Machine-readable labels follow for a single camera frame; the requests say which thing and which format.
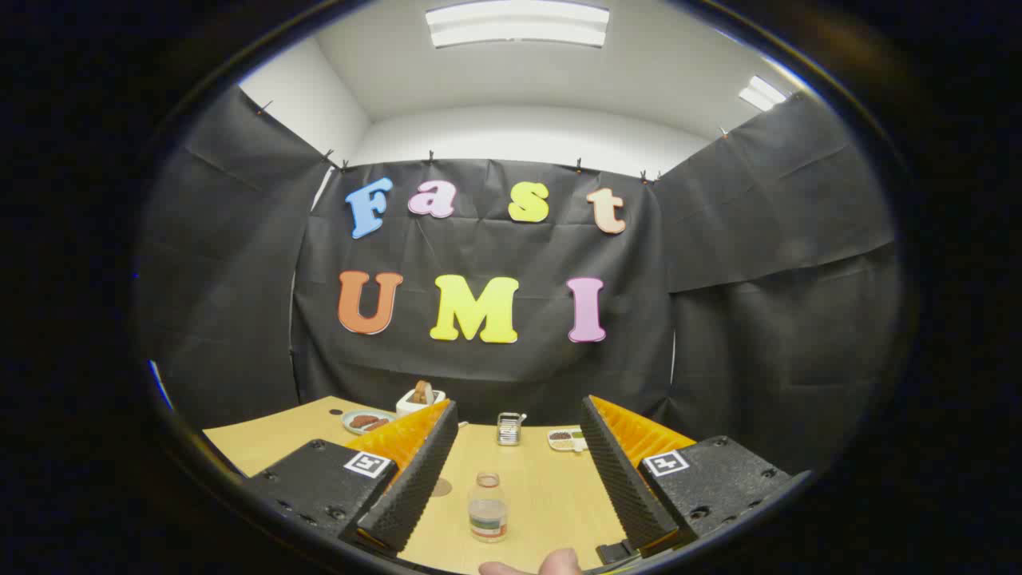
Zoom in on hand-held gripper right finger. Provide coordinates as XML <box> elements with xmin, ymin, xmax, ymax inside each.
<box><xmin>580</xmin><ymin>395</ymin><xmax>811</xmax><ymax>565</ymax></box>

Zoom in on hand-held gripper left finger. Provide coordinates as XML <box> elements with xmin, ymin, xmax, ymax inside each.
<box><xmin>242</xmin><ymin>399</ymin><xmax>460</xmax><ymax>558</ymax></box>

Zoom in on clear plastic juice bottle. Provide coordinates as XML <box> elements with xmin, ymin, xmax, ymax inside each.
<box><xmin>468</xmin><ymin>471</ymin><xmax>509</xmax><ymax>544</ymax></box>

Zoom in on white toaster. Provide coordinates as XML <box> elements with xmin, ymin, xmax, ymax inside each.
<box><xmin>396</xmin><ymin>388</ymin><xmax>446</xmax><ymax>417</ymax></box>

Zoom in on wooden table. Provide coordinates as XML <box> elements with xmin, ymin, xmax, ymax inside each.
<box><xmin>204</xmin><ymin>395</ymin><xmax>640</xmax><ymax>574</ymax></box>

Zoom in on pale green plate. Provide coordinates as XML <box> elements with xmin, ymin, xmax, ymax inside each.
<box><xmin>342</xmin><ymin>410</ymin><xmax>398</xmax><ymax>436</ymax></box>

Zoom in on small ceiling light panel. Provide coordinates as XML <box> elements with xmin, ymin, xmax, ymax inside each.
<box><xmin>739</xmin><ymin>75</ymin><xmax>787</xmax><ymax>112</ymax></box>

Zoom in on large ceiling light panel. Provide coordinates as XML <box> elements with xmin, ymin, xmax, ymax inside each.
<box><xmin>425</xmin><ymin>0</ymin><xmax>610</xmax><ymax>49</ymax></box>

